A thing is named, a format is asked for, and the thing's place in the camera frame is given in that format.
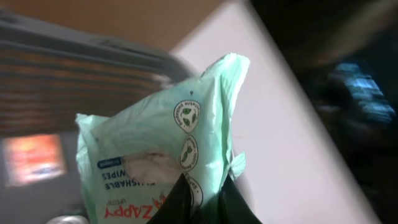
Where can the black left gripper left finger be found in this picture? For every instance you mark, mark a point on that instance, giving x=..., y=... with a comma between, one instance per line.
x=177, y=206

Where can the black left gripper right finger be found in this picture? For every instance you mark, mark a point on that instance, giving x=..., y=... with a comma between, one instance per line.
x=232, y=207

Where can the green wet wipes pack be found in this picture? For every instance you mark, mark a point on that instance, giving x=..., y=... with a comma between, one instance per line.
x=129, y=163

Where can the orange tissue pack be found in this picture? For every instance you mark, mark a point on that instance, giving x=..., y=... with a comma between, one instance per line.
x=34, y=158

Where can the grey plastic shopping basket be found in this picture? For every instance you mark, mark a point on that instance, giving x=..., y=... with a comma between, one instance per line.
x=49, y=73

